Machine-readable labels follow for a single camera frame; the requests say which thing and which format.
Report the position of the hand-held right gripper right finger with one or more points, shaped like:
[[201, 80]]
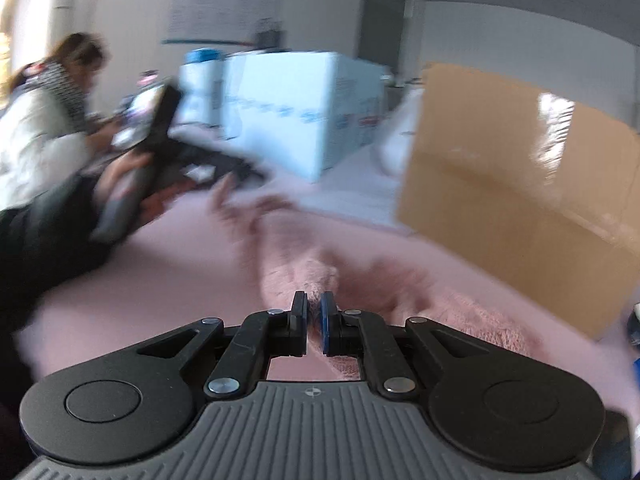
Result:
[[327, 325]]

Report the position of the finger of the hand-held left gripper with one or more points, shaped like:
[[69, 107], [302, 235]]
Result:
[[250, 169]]

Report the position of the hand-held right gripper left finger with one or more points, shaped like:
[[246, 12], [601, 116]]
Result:
[[300, 322]]

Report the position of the pink knitted sweater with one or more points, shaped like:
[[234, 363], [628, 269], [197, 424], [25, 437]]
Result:
[[310, 260]]

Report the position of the small white blue carton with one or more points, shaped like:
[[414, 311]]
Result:
[[200, 85]]

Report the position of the large light blue carton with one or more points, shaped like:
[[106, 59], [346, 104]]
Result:
[[290, 110]]

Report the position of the white printed paper sheet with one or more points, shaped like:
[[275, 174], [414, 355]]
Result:
[[360, 190]]

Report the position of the white standing air conditioner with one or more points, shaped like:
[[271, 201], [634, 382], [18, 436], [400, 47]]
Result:
[[62, 5]]

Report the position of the white plastic bag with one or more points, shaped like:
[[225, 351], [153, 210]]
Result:
[[400, 130]]

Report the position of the grey door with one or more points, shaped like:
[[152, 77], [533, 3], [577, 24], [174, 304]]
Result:
[[382, 20]]

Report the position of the brown cardboard box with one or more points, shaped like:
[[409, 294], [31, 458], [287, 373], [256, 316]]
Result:
[[515, 185]]

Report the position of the wall poster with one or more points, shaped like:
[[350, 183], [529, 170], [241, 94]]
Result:
[[220, 5]]

